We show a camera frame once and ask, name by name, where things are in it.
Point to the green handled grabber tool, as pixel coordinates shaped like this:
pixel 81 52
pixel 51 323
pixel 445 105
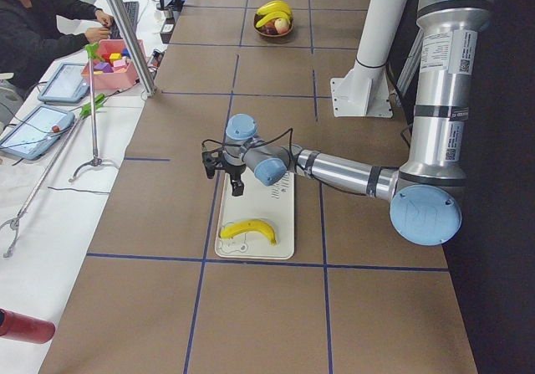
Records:
pixel 96 161

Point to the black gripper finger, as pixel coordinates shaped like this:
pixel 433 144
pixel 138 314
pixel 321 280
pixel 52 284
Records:
pixel 237 187

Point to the white camera mast with base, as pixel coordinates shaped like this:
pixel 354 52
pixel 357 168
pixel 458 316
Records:
pixel 363 91

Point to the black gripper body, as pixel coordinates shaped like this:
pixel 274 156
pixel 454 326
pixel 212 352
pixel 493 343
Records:
pixel 234 171

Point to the brown wicker basket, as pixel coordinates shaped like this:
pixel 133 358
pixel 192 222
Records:
pixel 257 17

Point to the seated person in black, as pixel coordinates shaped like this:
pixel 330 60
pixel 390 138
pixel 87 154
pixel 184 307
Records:
pixel 31 40

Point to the yellow banana carried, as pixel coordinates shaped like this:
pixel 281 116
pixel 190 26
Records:
pixel 247 226
pixel 272 16

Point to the red bottle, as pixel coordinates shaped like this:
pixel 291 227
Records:
pixel 18 327

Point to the black keyboard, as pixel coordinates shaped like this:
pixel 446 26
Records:
pixel 132 12

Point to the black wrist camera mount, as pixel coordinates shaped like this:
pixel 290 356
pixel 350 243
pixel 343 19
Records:
pixel 212 161

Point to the white bear tray plate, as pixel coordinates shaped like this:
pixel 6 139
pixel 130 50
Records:
pixel 274 205

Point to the black power box white label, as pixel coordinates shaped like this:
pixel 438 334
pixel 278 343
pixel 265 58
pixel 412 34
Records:
pixel 167 29

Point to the aluminium frame post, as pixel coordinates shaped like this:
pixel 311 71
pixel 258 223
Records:
pixel 134 46

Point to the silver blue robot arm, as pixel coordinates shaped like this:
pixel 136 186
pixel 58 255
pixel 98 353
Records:
pixel 424 193

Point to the blue teach pendant tablet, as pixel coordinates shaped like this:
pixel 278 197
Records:
pixel 67 86

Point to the pink box of blocks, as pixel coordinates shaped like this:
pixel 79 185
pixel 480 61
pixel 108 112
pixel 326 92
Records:
pixel 116 71

